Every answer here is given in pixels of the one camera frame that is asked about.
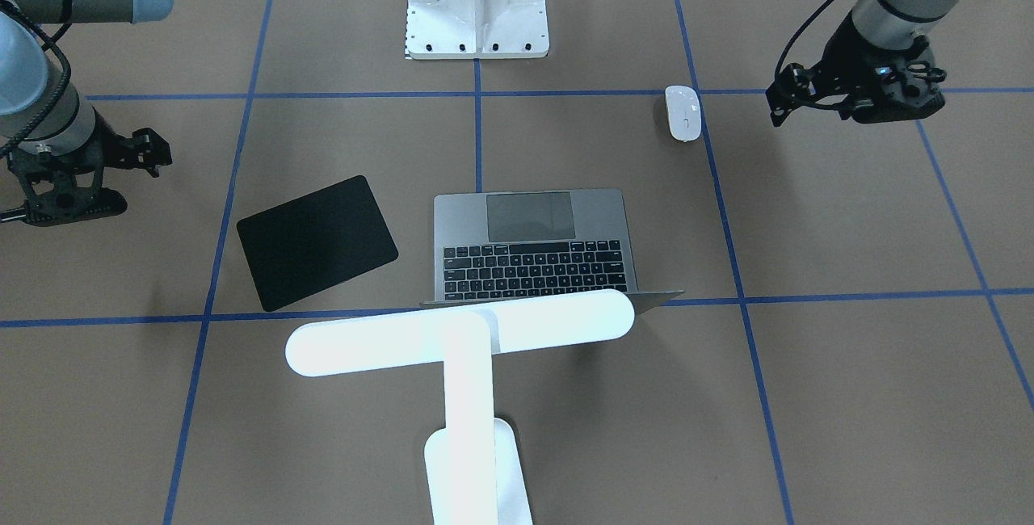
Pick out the white desk lamp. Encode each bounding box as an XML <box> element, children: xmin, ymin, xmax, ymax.
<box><xmin>284</xmin><ymin>290</ymin><xmax>635</xmax><ymax>524</ymax></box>

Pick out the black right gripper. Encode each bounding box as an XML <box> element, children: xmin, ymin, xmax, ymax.
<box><xmin>6</xmin><ymin>128</ymin><xmax>173</xmax><ymax>227</ymax></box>

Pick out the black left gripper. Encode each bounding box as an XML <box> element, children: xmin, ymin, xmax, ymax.
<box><xmin>766</xmin><ymin>16</ymin><xmax>947</xmax><ymax>127</ymax></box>

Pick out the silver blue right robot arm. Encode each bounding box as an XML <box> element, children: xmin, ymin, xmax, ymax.
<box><xmin>1</xmin><ymin>0</ymin><xmax>174</xmax><ymax>227</ymax></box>

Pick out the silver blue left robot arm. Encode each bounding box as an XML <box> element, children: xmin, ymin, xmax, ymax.
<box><xmin>766</xmin><ymin>0</ymin><xmax>960</xmax><ymax>127</ymax></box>

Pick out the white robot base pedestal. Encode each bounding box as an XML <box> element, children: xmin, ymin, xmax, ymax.
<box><xmin>404</xmin><ymin>0</ymin><xmax>550</xmax><ymax>59</ymax></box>

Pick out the grey laptop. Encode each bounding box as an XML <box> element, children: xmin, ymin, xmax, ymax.
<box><xmin>421</xmin><ymin>189</ymin><xmax>680</xmax><ymax>313</ymax></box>

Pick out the white wireless mouse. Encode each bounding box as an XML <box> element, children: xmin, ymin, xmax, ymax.
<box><xmin>664</xmin><ymin>86</ymin><xmax>703</xmax><ymax>142</ymax></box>

